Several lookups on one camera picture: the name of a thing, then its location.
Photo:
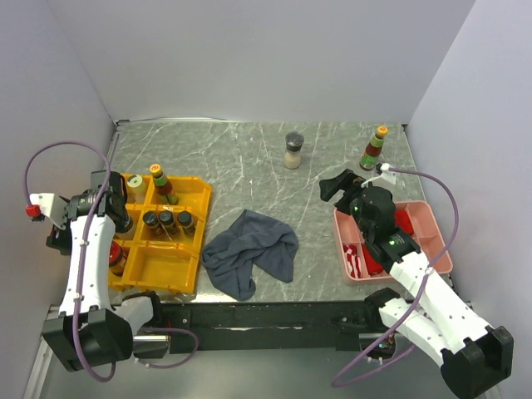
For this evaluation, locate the green lid cream bottle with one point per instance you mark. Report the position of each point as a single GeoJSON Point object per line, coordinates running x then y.
{"type": "Point", "coordinates": [138, 188]}

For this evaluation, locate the red white striped packet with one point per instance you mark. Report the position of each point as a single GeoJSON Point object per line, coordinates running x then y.
{"type": "Point", "coordinates": [353, 260]}

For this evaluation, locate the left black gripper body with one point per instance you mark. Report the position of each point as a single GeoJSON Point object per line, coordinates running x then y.
{"type": "Point", "coordinates": [120, 222]}

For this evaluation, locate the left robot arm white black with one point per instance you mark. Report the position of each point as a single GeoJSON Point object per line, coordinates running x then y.
{"type": "Point", "coordinates": [88, 242]}

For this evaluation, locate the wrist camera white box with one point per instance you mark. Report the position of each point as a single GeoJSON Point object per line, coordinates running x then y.
{"type": "Point", "coordinates": [48, 206]}
{"type": "Point", "coordinates": [384, 177]}

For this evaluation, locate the dark blue cloth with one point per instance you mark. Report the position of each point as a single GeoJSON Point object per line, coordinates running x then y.
{"type": "Point", "coordinates": [253, 239]}

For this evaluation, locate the yellow cap green label bottle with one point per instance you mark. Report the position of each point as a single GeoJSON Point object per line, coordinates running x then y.
{"type": "Point", "coordinates": [163, 186]}

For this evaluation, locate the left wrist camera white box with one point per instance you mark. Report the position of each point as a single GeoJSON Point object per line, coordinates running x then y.
{"type": "Point", "coordinates": [48, 206]}

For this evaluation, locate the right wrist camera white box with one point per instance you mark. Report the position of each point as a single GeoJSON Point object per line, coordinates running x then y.
{"type": "Point", "coordinates": [384, 177]}

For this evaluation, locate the aluminium frame rail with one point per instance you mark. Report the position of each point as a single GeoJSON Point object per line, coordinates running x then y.
{"type": "Point", "coordinates": [37, 365]}

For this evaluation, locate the small black lid spice jar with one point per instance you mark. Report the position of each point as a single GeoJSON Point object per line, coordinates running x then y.
{"type": "Point", "coordinates": [151, 221]}

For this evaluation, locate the pink compartment tray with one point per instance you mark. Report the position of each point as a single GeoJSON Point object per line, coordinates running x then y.
{"type": "Point", "coordinates": [424, 230]}

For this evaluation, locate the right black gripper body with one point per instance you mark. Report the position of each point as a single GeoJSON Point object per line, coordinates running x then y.
{"type": "Point", "coordinates": [362, 223]}

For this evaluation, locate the red packet in tray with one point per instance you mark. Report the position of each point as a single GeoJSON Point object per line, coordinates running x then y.
{"type": "Point", "coordinates": [373, 267]}

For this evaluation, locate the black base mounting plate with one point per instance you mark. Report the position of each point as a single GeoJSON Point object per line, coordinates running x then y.
{"type": "Point", "coordinates": [256, 326]}

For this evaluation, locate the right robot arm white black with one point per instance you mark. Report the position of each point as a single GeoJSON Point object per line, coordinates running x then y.
{"type": "Point", "coordinates": [472, 355]}

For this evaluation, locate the yellow cap chili sauce bottle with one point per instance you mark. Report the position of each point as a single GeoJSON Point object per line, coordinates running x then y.
{"type": "Point", "coordinates": [373, 149]}

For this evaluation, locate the red lid sauce jar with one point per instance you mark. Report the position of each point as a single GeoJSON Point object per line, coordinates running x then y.
{"type": "Point", "coordinates": [117, 259]}

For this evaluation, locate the yellow compartment organizer tray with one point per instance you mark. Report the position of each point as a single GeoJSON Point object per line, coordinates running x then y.
{"type": "Point", "coordinates": [166, 263]}

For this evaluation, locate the salt grinder black top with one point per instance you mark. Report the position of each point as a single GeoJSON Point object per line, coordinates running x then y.
{"type": "Point", "coordinates": [294, 142]}

